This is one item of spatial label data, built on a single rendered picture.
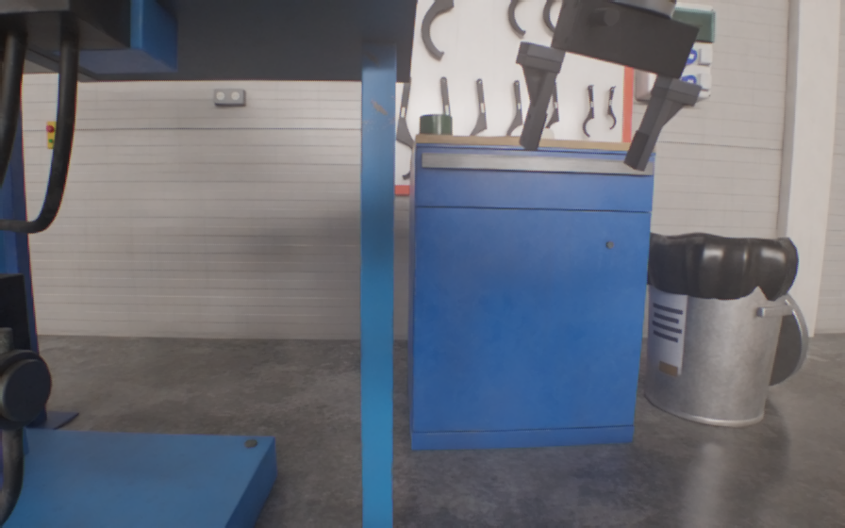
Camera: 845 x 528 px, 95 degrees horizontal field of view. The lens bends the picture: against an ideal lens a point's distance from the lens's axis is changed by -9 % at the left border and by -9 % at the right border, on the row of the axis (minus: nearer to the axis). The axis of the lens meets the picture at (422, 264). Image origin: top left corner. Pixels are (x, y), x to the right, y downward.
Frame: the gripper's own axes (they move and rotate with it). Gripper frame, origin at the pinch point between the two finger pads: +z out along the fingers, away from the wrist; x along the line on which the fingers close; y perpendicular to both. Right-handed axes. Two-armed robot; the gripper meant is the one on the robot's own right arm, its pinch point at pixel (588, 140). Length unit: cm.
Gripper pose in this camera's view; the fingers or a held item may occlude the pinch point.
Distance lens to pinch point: 51.5
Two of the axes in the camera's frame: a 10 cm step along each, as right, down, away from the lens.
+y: 0.8, 5.0, -8.6
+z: -1.8, 8.6, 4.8
